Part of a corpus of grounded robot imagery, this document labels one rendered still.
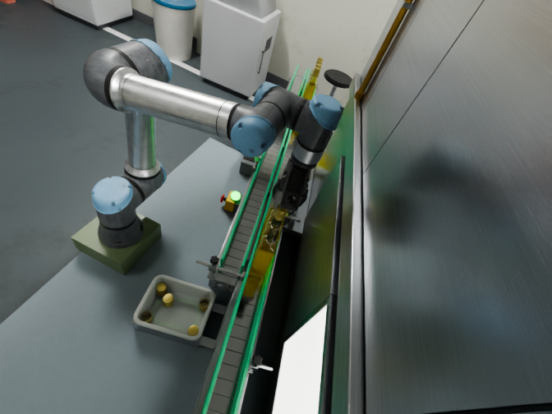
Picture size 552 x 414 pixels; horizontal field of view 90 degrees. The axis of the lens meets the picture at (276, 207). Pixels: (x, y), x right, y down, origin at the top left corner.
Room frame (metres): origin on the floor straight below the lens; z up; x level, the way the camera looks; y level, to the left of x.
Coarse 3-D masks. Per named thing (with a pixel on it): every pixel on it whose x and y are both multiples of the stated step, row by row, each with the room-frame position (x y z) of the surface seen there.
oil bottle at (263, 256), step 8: (264, 240) 0.50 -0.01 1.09; (264, 248) 0.48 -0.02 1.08; (272, 248) 0.48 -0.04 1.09; (256, 256) 0.47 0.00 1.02; (264, 256) 0.47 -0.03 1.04; (272, 256) 0.48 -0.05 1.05; (256, 264) 0.47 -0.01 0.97; (264, 264) 0.47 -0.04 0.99; (256, 272) 0.47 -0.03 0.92; (264, 272) 0.48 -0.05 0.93
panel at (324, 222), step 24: (336, 168) 0.71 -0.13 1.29; (336, 192) 0.58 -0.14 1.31; (312, 216) 0.66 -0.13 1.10; (336, 216) 0.49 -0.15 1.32; (312, 240) 0.53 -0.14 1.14; (336, 240) 0.41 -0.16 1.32; (312, 264) 0.42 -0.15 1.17; (336, 264) 0.35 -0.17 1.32; (312, 288) 0.34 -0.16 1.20; (336, 288) 0.29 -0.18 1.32; (288, 312) 0.35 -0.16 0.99; (312, 312) 0.27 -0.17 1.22; (336, 312) 0.25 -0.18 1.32; (288, 336) 0.27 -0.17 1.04
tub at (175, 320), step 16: (176, 288) 0.36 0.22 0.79; (192, 288) 0.37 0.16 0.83; (208, 288) 0.38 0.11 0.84; (144, 304) 0.26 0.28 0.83; (160, 304) 0.30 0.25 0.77; (176, 304) 0.32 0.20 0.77; (192, 304) 0.34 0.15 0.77; (160, 320) 0.25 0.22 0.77; (176, 320) 0.27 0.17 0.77; (192, 320) 0.29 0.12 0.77; (192, 336) 0.22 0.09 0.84
